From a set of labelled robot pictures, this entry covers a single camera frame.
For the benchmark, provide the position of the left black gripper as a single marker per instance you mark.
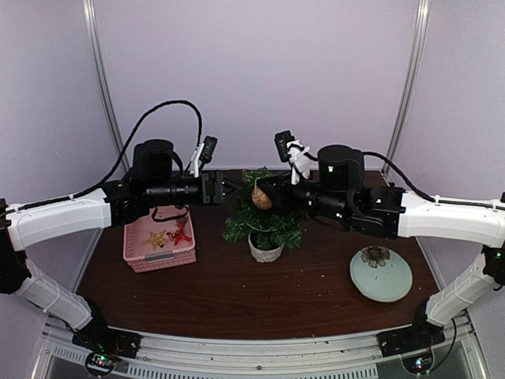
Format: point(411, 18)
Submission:
point(214, 196)

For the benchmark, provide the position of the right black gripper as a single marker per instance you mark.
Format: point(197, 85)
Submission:
point(282, 204)

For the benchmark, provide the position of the twine ball ornament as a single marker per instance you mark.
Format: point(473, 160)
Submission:
point(260, 198)

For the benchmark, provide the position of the gold star ornament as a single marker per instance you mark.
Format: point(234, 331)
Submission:
point(157, 240)

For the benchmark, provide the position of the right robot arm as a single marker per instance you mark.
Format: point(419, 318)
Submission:
point(393, 212)

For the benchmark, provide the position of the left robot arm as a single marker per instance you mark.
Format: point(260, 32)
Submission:
point(157, 178)

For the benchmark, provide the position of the small green christmas tree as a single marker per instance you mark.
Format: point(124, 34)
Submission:
point(269, 228)

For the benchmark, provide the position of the white tree pot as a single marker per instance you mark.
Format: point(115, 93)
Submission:
point(263, 256)

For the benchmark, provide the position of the red bow ornament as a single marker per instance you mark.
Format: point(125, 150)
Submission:
point(179, 235)

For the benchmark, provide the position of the pink plastic basket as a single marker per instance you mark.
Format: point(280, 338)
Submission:
point(141, 257)

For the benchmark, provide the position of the light green floral plate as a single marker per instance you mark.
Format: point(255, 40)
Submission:
point(380, 274)

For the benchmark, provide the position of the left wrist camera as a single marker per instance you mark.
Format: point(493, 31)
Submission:
point(202, 155)

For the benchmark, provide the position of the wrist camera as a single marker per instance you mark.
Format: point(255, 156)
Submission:
point(202, 155)
point(293, 152)

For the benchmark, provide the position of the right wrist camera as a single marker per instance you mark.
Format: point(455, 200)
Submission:
point(293, 152)

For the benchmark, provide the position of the aluminium front rail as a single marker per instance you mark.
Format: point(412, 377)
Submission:
point(355, 355)

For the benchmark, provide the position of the left aluminium frame post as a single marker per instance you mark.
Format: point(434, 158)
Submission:
point(91, 24)

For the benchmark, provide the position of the aluminium frame post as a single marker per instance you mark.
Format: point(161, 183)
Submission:
point(91, 24)
point(416, 54)

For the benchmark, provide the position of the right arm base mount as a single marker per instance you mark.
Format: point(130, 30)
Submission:
point(414, 346)

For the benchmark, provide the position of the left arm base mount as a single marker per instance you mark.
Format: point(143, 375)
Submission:
point(107, 348)

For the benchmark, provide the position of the right aluminium frame post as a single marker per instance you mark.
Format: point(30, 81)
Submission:
point(416, 54)

